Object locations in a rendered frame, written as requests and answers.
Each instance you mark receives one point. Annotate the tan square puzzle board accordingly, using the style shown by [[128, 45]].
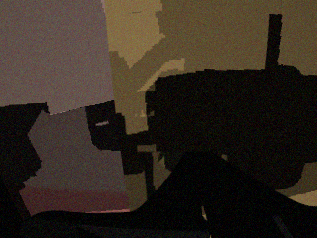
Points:
[[234, 77]]

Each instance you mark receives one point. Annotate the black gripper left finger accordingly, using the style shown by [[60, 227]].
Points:
[[173, 211]]

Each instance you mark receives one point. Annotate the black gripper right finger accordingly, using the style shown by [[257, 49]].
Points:
[[238, 206]]

